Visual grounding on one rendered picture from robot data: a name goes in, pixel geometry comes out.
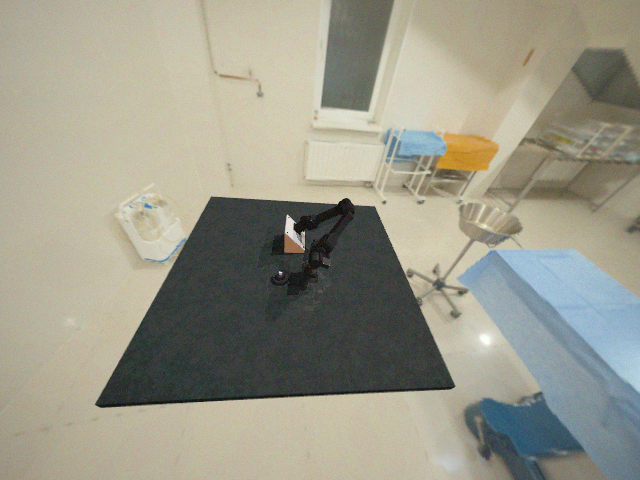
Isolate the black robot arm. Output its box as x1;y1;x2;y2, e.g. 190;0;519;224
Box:
293;198;355;269

